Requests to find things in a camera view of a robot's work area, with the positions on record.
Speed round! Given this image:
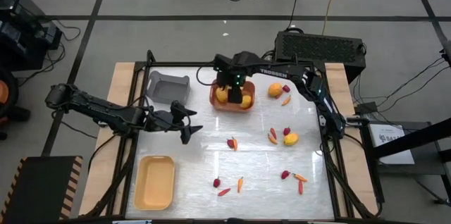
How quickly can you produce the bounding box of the clear plastic bin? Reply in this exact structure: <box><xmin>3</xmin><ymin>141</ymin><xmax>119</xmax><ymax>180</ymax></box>
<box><xmin>145</xmin><ymin>70</ymin><xmax>192</xmax><ymax>106</ymax></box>

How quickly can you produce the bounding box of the yellow cable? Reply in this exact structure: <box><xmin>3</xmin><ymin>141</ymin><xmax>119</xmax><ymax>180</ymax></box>
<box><xmin>321</xmin><ymin>0</ymin><xmax>345</xmax><ymax>37</ymax></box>

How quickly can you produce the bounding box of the black computer case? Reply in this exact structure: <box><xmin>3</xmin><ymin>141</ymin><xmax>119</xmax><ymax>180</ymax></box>
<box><xmin>273</xmin><ymin>30</ymin><xmax>366</xmax><ymax>84</ymax></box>

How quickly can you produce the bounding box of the black metal stand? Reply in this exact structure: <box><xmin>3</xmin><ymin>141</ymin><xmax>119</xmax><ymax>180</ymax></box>
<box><xmin>354</xmin><ymin>102</ymin><xmax>451</xmax><ymax>207</ymax></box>

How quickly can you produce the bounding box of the yellow plastic basket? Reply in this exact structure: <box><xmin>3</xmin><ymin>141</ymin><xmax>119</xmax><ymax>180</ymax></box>
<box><xmin>132</xmin><ymin>155</ymin><xmax>176</xmax><ymax>212</ymax></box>

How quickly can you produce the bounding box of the black cable bundle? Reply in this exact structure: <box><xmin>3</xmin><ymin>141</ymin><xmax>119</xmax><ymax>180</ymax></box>
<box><xmin>323</xmin><ymin>139</ymin><xmax>383</xmax><ymax>218</ymax></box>
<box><xmin>84</xmin><ymin>134</ymin><xmax>138</xmax><ymax>218</ymax></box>

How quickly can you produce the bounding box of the orange plastic basket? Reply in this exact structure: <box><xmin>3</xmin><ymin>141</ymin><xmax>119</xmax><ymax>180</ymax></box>
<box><xmin>209</xmin><ymin>77</ymin><xmax>257</xmax><ymax>113</ymax></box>

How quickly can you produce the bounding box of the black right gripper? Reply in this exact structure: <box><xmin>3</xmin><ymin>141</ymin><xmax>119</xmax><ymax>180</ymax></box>
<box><xmin>214</xmin><ymin>66</ymin><xmax>245</xmax><ymax>104</ymax></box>

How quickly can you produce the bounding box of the orange and black round object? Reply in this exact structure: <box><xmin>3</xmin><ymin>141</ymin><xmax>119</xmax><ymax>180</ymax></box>
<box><xmin>0</xmin><ymin>67</ymin><xmax>32</xmax><ymax>140</ymax></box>

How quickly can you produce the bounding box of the black mat striped edge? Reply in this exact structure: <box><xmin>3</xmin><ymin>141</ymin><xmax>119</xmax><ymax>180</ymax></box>
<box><xmin>0</xmin><ymin>156</ymin><xmax>84</xmax><ymax>224</ymax></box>

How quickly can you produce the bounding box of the light wooden board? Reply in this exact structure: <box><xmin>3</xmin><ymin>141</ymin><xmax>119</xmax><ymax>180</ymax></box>
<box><xmin>78</xmin><ymin>62</ymin><xmax>145</xmax><ymax>217</ymax></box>
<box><xmin>323</xmin><ymin>62</ymin><xmax>380</xmax><ymax>214</ymax></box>

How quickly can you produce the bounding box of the black equipment rack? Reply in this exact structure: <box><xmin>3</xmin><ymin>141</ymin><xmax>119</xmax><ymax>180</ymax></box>
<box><xmin>0</xmin><ymin>0</ymin><xmax>63</xmax><ymax>72</ymax></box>

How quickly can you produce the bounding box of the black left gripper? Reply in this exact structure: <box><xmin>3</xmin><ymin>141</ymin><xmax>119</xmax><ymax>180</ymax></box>
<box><xmin>144</xmin><ymin>100</ymin><xmax>204</xmax><ymax>146</ymax></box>

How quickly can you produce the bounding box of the black metal table frame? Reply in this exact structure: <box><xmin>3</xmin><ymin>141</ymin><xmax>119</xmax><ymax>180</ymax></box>
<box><xmin>118</xmin><ymin>49</ymin><xmax>380</xmax><ymax>224</ymax></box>

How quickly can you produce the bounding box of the white printed paper sheet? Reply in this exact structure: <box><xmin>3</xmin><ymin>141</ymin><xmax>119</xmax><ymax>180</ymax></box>
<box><xmin>369</xmin><ymin>123</ymin><xmax>416</xmax><ymax>166</ymax></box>

